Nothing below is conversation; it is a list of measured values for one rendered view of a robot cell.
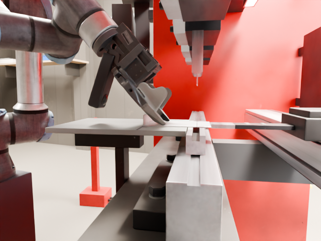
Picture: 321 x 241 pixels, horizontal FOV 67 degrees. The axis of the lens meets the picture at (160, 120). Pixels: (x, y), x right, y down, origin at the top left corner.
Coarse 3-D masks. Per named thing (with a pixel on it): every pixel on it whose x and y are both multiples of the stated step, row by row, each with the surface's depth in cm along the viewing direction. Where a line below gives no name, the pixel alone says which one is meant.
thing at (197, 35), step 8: (192, 32) 43; (200, 32) 43; (192, 40) 43; (200, 40) 43; (192, 48) 43; (200, 48) 43; (192, 56) 43; (200, 56) 43; (192, 64) 44; (200, 64) 43; (192, 72) 44; (200, 72) 44
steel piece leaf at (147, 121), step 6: (144, 114) 48; (144, 120) 47; (150, 120) 53; (150, 126) 47; (156, 126) 46; (162, 126) 46; (168, 126) 46; (174, 126) 46; (180, 126) 46; (186, 126) 46; (192, 126) 45
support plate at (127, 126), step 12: (84, 120) 56; (96, 120) 56; (108, 120) 56; (120, 120) 56; (132, 120) 56; (180, 120) 56; (48, 132) 45; (60, 132) 45; (72, 132) 44; (84, 132) 44; (96, 132) 44; (108, 132) 43; (120, 132) 43; (132, 132) 43; (144, 132) 42; (156, 132) 42; (168, 132) 42; (180, 132) 41
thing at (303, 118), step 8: (296, 112) 46; (304, 112) 42; (312, 112) 40; (320, 112) 40; (288, 120) 47; (296, 120) 43; (304, 120) 40; (312, 120) 39; (320, 120) 39; (216, 128) 46; (224, 128) 46; (232, 128) 46; (240, 128) 46; (248, 128) 45; (256, 128) 45; (264, 128) 45; (272, 128) 45; (280, 128) 44; (288, 128) 44; (296, 128) 43; (304, 128) 40; (312, 128) 40; (320, 128) 39; (296, 136) 43; (304, 136) 40; (312, 136) 40; (320, 136) 40
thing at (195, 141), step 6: (192, 132) 40; (198, 132) 45; (204, 132) 39; (186, 138) 37; (192, 138) 39; (198, 138) 39; (204, 138) 37; (186, 144) 37; (192, 144) 37; (198, 144) 37; (204, 144) 37; (186, 150) 37; (192, 150) 37; (198, 150) 37; (204, 150) 37
